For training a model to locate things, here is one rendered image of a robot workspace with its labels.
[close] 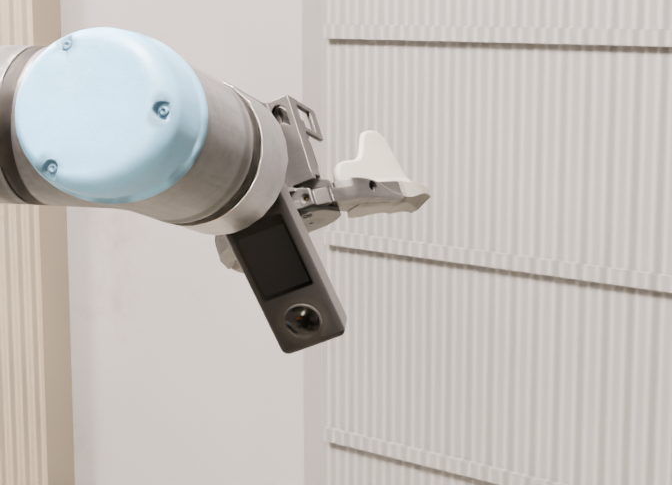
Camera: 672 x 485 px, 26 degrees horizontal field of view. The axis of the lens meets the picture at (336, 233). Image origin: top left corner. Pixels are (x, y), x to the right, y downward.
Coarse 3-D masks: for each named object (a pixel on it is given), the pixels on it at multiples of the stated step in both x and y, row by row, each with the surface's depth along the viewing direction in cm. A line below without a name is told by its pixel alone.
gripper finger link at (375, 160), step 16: (368, 144) 103; (384, 144) 104; (352, 160) 102; (368, 160) 102; (384, 160) 103; (336, 176) 100; (352, 176) 101; (368, 176) 102; (384, 176) 103; (400, 176) 104; (416, 192) 103; (352, 208) 100; (368, 208) 101; (384, 208) 102; (400, 208) 103; (416, 208) 105
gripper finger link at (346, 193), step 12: (348, 180) 98; (360, 180) 98; (372, 180) 99; (336, 192) 97; (348, 192) 97; (360, 192) 98; (372, 192) 98; (384, 192) 99; (396, 192) 101; (336, 204) 97; (348, 204) 98
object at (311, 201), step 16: (288, 96) 97; (272, 112) 97; (288, 112) 97; (304, 112) 100; (288, 128) 96; (304, 128) 98; (288, 144) 96; (304, 144) 96; (288, 160) 96; (304, 160) 96; (288, 176) 96; (304, 176) 96; (304, 192) 95; (320, 192) 96; (304, 208) 96; (320, 208) 96; (336, 208) 98; (304, 224) 98; (320, 224) 99
